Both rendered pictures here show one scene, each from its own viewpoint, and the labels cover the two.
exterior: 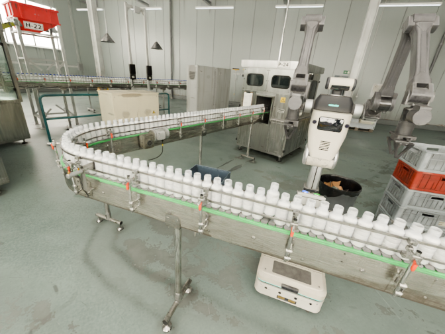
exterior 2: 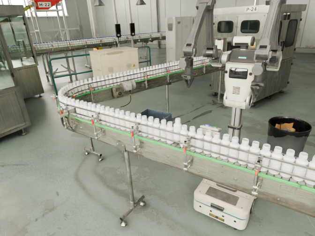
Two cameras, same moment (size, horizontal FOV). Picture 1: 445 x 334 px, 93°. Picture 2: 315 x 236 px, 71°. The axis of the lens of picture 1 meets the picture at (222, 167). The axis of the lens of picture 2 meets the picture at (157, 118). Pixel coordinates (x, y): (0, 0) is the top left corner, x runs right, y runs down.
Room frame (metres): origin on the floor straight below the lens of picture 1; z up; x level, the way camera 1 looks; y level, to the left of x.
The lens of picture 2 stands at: (-0.48, -0.53, 1.85)
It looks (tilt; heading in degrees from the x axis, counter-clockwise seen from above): 24 degrees down; 17
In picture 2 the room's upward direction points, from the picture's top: 3 degrees counter-clockwise
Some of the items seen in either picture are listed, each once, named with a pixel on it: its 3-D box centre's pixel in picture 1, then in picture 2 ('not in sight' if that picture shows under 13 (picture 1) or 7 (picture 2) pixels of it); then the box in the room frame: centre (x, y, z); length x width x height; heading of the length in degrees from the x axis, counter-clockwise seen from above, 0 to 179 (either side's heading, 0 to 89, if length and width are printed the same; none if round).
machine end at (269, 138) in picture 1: (277, 109); (252, 53); (5.34, -1.22, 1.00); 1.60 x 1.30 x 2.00; 144
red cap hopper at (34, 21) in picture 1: (45, 71); (53, 39); (5.99, 4.86, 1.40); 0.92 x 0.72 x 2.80; 144
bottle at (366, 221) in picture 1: (362, 228); (234, 149); (0.78, -0.64, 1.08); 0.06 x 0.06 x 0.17
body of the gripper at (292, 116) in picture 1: (293, 114); (188, 70); (1.04, -0.31, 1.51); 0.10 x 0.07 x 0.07; 163
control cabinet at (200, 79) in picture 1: (200, 97); (179, 46); (7.33, 0.92, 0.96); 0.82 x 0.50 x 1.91; 144
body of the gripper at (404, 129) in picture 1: (404, 129); (259, 77); (0.91, -0.75, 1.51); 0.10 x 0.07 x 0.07; 162
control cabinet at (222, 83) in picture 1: (217, 96); (197, 43); (8.05, 0.39, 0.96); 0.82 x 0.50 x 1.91; 144
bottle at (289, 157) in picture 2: (444, 249); (288, 163); (0.69, -0.92, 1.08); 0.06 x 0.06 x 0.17
